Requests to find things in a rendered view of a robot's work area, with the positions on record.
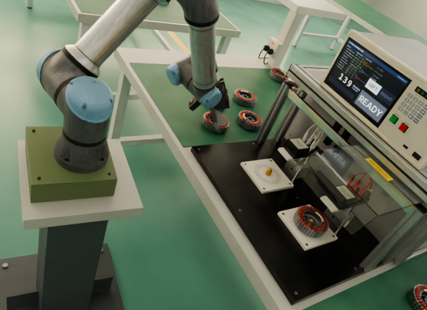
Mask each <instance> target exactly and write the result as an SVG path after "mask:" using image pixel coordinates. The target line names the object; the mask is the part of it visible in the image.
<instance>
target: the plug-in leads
mask: <svg viewBox="0 0 427 310"><path fill-rule="evenodd" d="M315 125H316V124H315ZM313 126H314V125H313ZM313 126H311V127H310V128H312V127H313ZM310 128H309V129H310ZM309 129H308V131H309ZM308 131H307V132H306V133H305V135H304V137H303V139H302V140H303V141H304V142H305V139H306V137H307V136H308ZM316 131H317V134H316V135H315V133H316ZM321 131H322V130H321V129H320V128H318V127H317V129H316V130H315V132H314V133H313V135H312V136H311V138H309V139H308V141H307V142H306V145H310V144H311V146H310V147H309V148H310V150H309V152H311V150H313V149H315V147H316V146H317V145H318V143H319V142H320V140H321V138H322V135H323V131H322V135H321V137H320V138H319V139H318V140H317V138H318V136H319V135H320V133H321Z"/></svg>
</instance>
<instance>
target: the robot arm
mask: <svg viewBox="0 0 427 310"><path fill-rule="evenodd" d="M170 1H171V0H116V1H115V2H114V3H113V4H112V5H111V6H110V7H109V8H108V9H107V11H106V12H105V13H104V14H103V15H102V16H101V17H100V18H99V19H98V20H97V21H96V22H95V23H94V24H93V25H92V26H91V27H90V29H89V30H88V31H87V32H86V33H85V34H84V35H83V36H82V37H81V39H80V40H79V41H78V42H77V43H76V44H67V45H65V46H64V47H63V48H62V49H55V50H54V51H52V50H50V51H48V52H47V53H45V54H44V55H43V56H42V57H41V59H40V60H39V62H38V64H37V69H36V72H37V78H38V79H39V81H40V83H41V86H42V87H43V89H44V90H45V91H46V92H47V93H48V94H49V96H50V97H51V99H52V100H53V101H54V103H55V104H56V106H57V107H58V108H59V109H60V111H61V113H62V114H63V116H64V123H63V130H62V132H61V134H60V135H59V137H58V138H57V140H56V142H55V145H54V151H53V154H54V157H55V160H56V161H57V163H58V164H59V165H60V166H62V167H63V168H65V169H67V170H69V171H72V172H76V173H91V172H95V171H97V170H99V169H101V168H102V167H104V166H105V164H106V163H107V161H108V158H109V146H108V142H107V131H108V127H109V122H110V118H111V114H112V111H113V102H114V97H113V94H112V91H111V89H110V88H109V87H108V86H107V85H106V84H105V83H104V82H103V81H101V80H99V81H97V78H98V77H99V76H100V66H101V65H102V64H103V63H104V62H105V61H106V60H107V59H108V58H109V57H110V56H111V55H112V53H113V52H114V51H115V50H116V49H117V48H118V47H119V46H120V45H121V44H122V43H123V42H124V40H125V39H126V38H127V37H128V36H129V35H130V34H131V33H132V32H133V31H134V30H135V29H136V28H137V27H138V26H139V25H140V24H141V23H142V22H143V21H144V20H145V19H146V17H147V16H148V15H149V14H150V13H151V12H152V11H153V10H154V9H155V8H156V7H157V6H158V5H159V4H168V3H169V2H170ZM176 1H177V2H178V3H179V4H180V6H181V7H182V9H183V11H184V19H185V21H186V23H187V24H188V25H189V40H190V49H191V54H190V55H188V56H186V57H184V58H183V59H181V60H179V61H177V62H174V63H173V64H171V65H170V66H168V67H167V68H166V75H167V77H168V79H169V81H170V82H171V83H172V84H173V85H174V86H178V85H181V84H182V85H183V86H184V87H185V88H186V89H187V90H188V91H190V92H191V94H192V95H193V96H194V97H193V98H192V99H191V100H190V101H189V109H190V110H192V111H194V110H195V109H196V108H197V107H199V106H200V105H201V104H202V105H204V106H205V107H206V108H208V109H210V112H211V115H212V120H213V125H214V127H215V131H216V132H217V133H220V131H219V126H221V125H223V124H225V123H227V122H228V118H227V117H224V116H222V115H221V113H220V111H216V110H217V109H227V108H230V106H229V97H228V94H227V88H226V86H225V82H224V77H220V76H219V70H218V67H217V62H216V58H215V24H216V23H217V21H218V20H219V0H176ZM215 113H216V114H217V117H216V114H215Z"/></svg>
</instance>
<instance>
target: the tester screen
mask: <svg viewBox="0 0 427 310"><path fill-rule="evenodd" d="M340 73H343V74H344V75H345V76H347V77H348V78H349V79H350V80H352V81H353V84H352V85H351V87H350V88H348V87H347V86H346V85H345V84H344V83H342V82H341V81H340V80H339V79H338V77H339V75H340ZM330 76H332V77H333V78H334V79H335V80H337V81H338V82H339V83H341V84H342V85H343V86H344V87H345V88H346V89H348V90H349V91H350V92H351V93H352V94H354V95H355V96H354V98H353V99H351V98H349V97H348V96H347V95H346V94H345V93H344V92H343V91H341V90H340V89H339V88H338V87H337V86H336V85H334V84H333V83H332V82H331V81H329V77H330ZM370 78H371V79H372V80H373V81H375V82H376V83H377V84H379V85H380V86H382V87H383V88H384V89H385V90H387V91H388V92H390V93H391V94H392V95H393V96H394V97H395V99H396V98H397V96H398V95H399V94H400V92H401V91H402V90H403V88H404V86H405V85H406V84H407V82H408V81H407V80H406V79H404V78H403V77H402V76H400V75H398V74H397V73H396V72H394V71H393V70H391V69H390V68H389V67H387V66H386V65H384V64H383V63H382V62H380V61H378V60H377V59H376V58H374V57H373V56H372V55H370V54H369V53H367V52H366V51H365V50H363V49H361V48H360V47H359V46H357V45H356V44H355V43H353V42H352V41H350V40H349V41H348V42H347V44H346V46H345V47H344V49H343V51H342V53H341V55H340V57H339V58H338V60H337V62H336V63H335V66H334V67H333V69H332V71H331V73H330V74H329V76H328V78H327V80H326V82H328V84H330V85H331V86H332V87H334V88H335V89H336V90H337V91H338V92H339V93H340V94H342V95H343V96H344V97H345V98H347V99H348V100H349V101H350V102H351V103H352V104H353V105H355V106H356V107H357V108H358V109H360V110H361V111H362V112H363V113H364V114H365V115H366V116H368V117H369V118H370V119H371V120H373V122H375V123H376V124H378V123H379V122H376V121H375V120H374V119H373V118H371V117H370V116H369V115H368V114H367V113H366V112H364V111H363V110H362V109H361V108H359V106H357V105H356V104H355V103H354V102H355V100H356V99H357V97H358V96H359V94H360V92H361V91H362V90H364V91H365V92H366V93H368V94H369V95H370V96H371V97H372V98H374V99H375V100H377V101H378V102H379V103H380V104H381V105H383V106H384V107H385V108H387V110H388V109H389V108H390V106H391V105H392V103H393V102H394V101H395V99H394V100H393V101H392V103H391V104H390V105H388V104H387V103H386V102H384V101H383V100H381V99H380V98H379V97H378V96H377V95H375V94H374V93H372V92H371V91H370V90H369V89H368V88H366V87H365V85H366V84H367V82H368V80H369V79H370ZM386 112H387V111H386ZM384 115H385V113H384ZM384 115H383V116H384ZM381 119H382V118H381ZM381 119H380V120H381ZM380 120H379V121H380Z"/></svg>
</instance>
